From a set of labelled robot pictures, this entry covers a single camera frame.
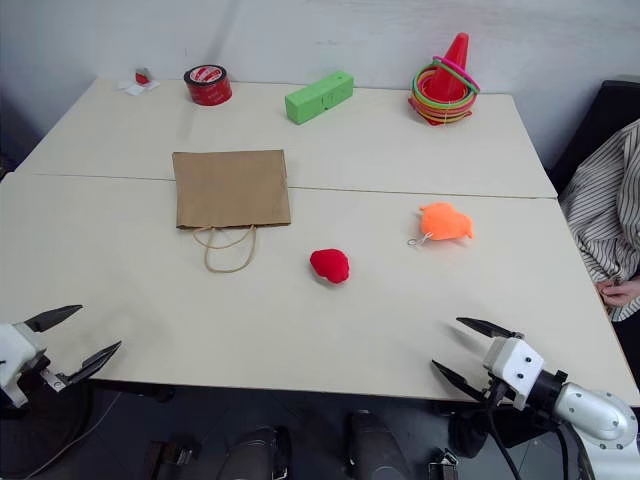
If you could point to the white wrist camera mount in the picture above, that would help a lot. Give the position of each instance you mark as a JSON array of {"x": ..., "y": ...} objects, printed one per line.
[
  {"x": 17, "y": 357},
  {"x": 517, "y": 367}
]

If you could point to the person in striped shirt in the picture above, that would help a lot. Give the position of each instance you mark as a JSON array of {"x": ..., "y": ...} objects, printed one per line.
[{"x": 607, "y": 200}]

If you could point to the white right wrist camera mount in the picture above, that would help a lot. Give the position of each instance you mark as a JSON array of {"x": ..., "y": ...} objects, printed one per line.
[{"x": 517, "y": 367}]

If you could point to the person's bare hand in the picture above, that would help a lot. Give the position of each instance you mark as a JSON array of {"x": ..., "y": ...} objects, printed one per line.
[{"x": 620, "y": 293}]

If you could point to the red plush toy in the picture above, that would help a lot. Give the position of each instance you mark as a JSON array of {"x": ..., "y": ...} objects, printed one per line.
[{"x": 329, "y": 265}]

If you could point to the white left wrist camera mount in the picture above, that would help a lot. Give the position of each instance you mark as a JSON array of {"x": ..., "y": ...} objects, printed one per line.
[{"x": 17, "y": 357}]

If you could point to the red tape roll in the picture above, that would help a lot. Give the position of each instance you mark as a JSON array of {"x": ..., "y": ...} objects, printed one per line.
[{"x": 209, "y": 89}]

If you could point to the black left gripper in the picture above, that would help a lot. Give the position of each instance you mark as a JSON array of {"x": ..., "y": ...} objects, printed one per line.
[{"x": 44, "y": 374}]

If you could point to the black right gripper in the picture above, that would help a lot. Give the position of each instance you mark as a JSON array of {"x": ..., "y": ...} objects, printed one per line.
[{"x": 495, "y": 389}]

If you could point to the black chair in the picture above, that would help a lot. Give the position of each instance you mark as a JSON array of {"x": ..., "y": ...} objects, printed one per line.
[{"x": 600, "y": 120}]

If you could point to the dark rounded shape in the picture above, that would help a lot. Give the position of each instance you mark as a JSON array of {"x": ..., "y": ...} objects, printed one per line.
[{"x": 260, "y": 452}]

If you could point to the white paper scrap with red bit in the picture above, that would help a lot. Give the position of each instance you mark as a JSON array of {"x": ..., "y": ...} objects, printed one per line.
[{"x": 136, "y": 85}]

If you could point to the red plastic cone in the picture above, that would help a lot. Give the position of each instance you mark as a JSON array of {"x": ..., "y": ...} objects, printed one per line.
[{"x": 451, "y": 67}]

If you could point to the green rectangular box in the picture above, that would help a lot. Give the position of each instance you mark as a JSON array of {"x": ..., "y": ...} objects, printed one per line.
[{"x": 316, "y": 100}]

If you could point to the orange plush toy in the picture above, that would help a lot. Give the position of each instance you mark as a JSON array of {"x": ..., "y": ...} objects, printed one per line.
[{"x": 445, "y": 222}]

